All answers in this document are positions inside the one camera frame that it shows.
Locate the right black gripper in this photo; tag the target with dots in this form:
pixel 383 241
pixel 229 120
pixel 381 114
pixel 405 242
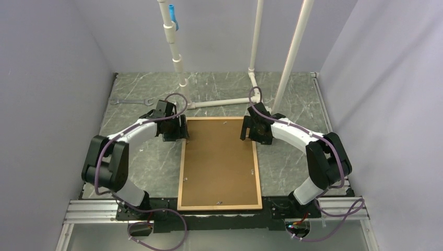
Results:
pixel 249 123

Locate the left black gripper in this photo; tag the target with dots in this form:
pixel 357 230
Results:
pixel 181 131

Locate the brown backing board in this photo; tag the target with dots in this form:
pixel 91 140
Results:
pixel 221 162

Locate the wooden picture frame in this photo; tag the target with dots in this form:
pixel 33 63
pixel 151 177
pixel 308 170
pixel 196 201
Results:
pixel 180 173

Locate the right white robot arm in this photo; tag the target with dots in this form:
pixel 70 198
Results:
pixel 327 160

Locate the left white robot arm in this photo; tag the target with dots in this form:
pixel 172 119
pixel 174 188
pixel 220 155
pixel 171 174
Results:
pixel 107 161

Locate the grey metal wrench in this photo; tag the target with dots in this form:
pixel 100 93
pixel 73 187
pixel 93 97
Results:
pixel 145 102

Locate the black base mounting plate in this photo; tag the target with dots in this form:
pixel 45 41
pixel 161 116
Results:
pixel 276 211

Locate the blue nozzle on pipe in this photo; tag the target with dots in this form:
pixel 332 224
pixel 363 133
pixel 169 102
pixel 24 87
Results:
pixel 173 16

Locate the aluminium rail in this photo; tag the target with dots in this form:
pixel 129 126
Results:
pixel 106 211

